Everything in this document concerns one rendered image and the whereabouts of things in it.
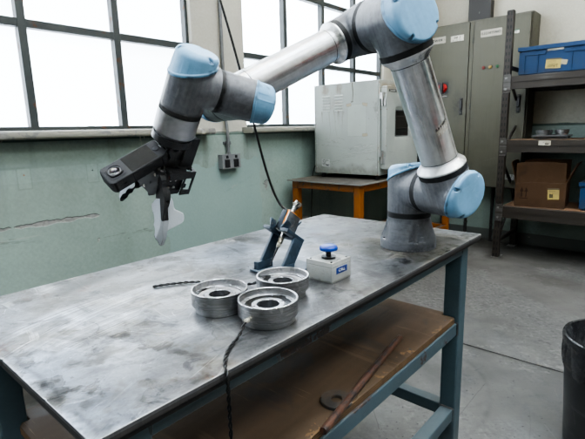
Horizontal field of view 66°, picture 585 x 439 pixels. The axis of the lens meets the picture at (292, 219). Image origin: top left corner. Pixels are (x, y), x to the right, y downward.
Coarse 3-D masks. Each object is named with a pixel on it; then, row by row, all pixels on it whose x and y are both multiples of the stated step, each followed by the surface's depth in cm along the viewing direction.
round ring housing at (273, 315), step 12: (264, 288) 82; (276, 288) 82; (240, 300) 79; (264, 300) 80; (276, 300) 79; (240, 312) 75; (252, 312) 73; (264, 312) 73; (276, 312) 73; (288, 312) 74; (252, 324) 74; (264, 324) 74; (276, 324) 74; (288, 324) 75
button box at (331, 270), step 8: (320, 256) 100; (336, 256) 100; (344, 256) 100; (312, 264) 98; (320, 264) 96; (328, 264) 95; (336, 264) 96; (344, 264) 98; (312, 272) 98; (320, 272) 97; (328, 272) 95; (336, 272) 96; (344, 272) 98; (320, 280) 97; (328, 280) 96; (336, 280) 96
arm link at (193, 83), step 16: (176, 48) 72; (192, 48) 73; (176, 64) 72; (192, 64) 71; (208, 64) 72; (176, 80) 73; (192, 80) 72; (208, 80) 74; (176, 96) 74; (192, 96) 74; (208, 96) 75; (176, 112) 75; (192, 112) 76
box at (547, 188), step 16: (528, 160) 398; (544, 160) 391; (560, 160) 384; (528, 176) 368; (544, 176) 361; (560, 176) 355; (528, 192) 370; (544, 192) 364; (560, 192) 357; (560, 208) 359
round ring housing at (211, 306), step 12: (192, 288) 83; (204, 288) 86; (216, 288) 86; (228, 288) 86; (240, 288) 86; (192, 300) 81; (204, 300) 78; (216, 300) 78; (228, 300) 79; (204, 312) 80; (216, 312) 79; (228, 312) 80
